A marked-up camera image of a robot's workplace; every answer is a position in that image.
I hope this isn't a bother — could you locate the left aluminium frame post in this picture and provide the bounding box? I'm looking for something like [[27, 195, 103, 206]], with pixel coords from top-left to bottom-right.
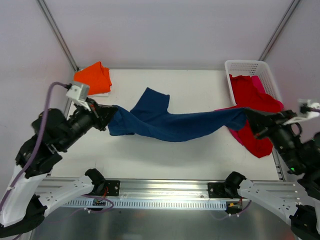
[[36, 0, 80, 72]]

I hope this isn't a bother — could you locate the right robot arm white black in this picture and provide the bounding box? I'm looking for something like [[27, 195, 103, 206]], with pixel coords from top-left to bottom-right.
[[223, 104, 320, 240]]

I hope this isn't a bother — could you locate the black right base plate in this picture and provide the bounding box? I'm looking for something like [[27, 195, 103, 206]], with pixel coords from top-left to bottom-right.
[[207, 182, 233, 199]]

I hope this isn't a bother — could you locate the aluminium mounting rail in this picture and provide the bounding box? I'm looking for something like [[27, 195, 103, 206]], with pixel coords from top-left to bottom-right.
[[34, 176, 301, 201]]

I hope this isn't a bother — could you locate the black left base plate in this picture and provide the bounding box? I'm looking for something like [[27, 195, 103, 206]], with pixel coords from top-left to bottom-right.
[[99, 179, 121, 197]]

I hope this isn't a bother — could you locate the navy blue printed t-shirt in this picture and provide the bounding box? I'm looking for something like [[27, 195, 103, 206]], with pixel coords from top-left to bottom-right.
[[108, 88, 247, 143]]

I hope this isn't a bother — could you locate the folded orange t-shirt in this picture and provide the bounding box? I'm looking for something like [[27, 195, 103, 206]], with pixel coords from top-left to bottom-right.
[[73, 61, 113, 96]]

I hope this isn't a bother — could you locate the white slotted cable duct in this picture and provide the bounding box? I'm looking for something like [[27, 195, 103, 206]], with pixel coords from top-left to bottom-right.
[[64, 197, 227, 211]]

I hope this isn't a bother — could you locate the red t-shirt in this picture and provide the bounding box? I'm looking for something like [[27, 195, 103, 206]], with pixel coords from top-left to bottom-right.
[[218, 74, 284, 158]]

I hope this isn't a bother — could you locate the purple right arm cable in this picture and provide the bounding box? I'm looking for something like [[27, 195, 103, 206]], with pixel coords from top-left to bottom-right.
[[209, 106, 320, 221]]

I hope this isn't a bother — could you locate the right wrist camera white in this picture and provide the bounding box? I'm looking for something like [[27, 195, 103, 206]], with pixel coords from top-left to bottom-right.
[[284, 99, 320, 125]]

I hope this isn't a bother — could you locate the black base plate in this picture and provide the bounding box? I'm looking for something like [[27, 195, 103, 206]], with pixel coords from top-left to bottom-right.
[[207, 182, 233, 199], [99, 179, 121, 197]]

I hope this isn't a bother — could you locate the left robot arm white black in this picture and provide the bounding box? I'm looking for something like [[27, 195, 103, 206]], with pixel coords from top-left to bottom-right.
[[0, 98, 118, 238]]

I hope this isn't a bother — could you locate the white plastic basket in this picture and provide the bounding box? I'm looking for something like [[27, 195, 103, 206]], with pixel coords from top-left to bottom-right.
[[224, 59, 283, 106]]

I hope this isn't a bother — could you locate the aluminium frame post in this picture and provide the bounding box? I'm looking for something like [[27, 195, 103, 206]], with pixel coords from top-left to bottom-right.
[[258, 0, 302, 61], [36, 0, 80, 72]]

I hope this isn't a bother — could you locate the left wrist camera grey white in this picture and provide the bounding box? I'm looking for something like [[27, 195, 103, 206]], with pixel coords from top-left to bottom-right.
[[66, 81, 91, 111]]

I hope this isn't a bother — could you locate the right aluminium frame post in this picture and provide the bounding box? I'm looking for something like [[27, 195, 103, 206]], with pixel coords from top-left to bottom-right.
[[258, 0, 302, 61]]

